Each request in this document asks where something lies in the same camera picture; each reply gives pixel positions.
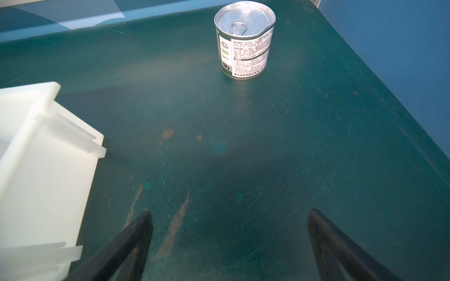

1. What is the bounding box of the silver tin can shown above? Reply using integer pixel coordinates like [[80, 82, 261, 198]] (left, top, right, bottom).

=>
[[214, 1, 276, 80]]

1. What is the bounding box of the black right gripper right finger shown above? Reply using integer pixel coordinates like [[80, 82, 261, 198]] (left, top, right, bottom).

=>
[[308, 209, 400, 281]]

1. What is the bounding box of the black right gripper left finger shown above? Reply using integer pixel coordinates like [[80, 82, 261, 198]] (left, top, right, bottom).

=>
[[66, 211, 154, 281]]

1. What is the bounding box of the white right bin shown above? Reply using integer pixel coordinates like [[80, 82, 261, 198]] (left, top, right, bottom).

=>
[[1, 82, 106, 281]]

